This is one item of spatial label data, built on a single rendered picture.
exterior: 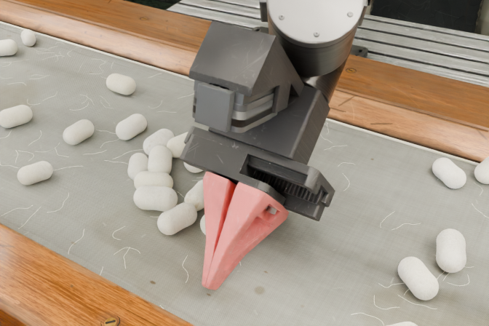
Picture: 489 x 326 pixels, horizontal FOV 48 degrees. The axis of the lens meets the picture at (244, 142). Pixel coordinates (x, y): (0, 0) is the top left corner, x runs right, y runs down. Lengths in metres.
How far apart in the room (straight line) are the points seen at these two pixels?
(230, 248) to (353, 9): 0.17
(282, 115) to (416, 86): 0.28
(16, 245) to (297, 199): 0.21
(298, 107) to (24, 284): 0.22
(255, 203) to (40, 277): 0.16
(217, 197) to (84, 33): 0.46
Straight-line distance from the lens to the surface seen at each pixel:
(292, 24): 0.32
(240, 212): 0.37
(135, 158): 0.51
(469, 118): 0.59
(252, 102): 0.32
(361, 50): 0.90
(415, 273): 0.41
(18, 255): 0.43
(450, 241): 0.44
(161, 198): 0.46
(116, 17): 0.80
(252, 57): 0.31
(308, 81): 0.39
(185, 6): 1.09
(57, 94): 0.67
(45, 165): 0.52
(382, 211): 0.48
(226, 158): 0.37
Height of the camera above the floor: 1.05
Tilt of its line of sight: 35 degrees down
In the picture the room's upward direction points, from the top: straight up
